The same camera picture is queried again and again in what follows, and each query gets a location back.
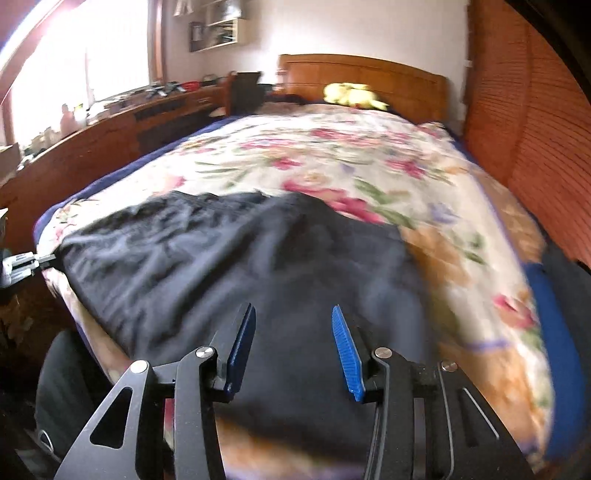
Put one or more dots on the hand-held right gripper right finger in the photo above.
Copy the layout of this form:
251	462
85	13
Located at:
346	355

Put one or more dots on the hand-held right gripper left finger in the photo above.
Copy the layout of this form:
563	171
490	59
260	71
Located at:
240	350

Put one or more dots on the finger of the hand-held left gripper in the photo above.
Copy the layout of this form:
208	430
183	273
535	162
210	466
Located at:
27	259
18	277

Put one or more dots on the black jacket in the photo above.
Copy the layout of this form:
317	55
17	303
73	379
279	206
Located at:
231	258

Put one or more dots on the cardboard box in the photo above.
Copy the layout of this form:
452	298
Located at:
9	161

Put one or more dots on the long wooden desk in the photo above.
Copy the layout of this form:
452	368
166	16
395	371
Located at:
92	147

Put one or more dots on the person's dark pants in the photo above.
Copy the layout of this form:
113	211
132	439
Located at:
74	397

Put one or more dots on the pink bottle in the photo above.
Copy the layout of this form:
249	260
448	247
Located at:
68	119

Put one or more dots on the floral blanket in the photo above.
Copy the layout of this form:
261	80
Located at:
351	157

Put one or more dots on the window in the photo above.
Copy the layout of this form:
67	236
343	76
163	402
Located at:
83	60

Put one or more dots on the blue bed sheet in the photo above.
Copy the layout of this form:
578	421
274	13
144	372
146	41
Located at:
561	350

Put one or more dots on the grey toy model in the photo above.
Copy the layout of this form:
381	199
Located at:
164	90

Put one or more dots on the dark cloth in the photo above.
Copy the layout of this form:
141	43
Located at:
565	272

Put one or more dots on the red basket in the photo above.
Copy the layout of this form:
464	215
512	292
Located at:
192	85

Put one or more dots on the wooden chair with dark cloth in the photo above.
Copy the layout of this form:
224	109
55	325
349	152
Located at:
247	92

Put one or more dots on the yellow plush toy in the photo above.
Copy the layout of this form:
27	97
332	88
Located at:
353	96

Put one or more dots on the wooden headboard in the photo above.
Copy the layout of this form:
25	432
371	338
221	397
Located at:
369	76

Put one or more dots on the white hanging plush toy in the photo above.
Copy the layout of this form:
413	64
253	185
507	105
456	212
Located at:
183	7

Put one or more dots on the wooden wardrobe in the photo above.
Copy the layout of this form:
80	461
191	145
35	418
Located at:
531	115

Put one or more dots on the white wall shelf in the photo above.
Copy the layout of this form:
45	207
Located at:
221	27

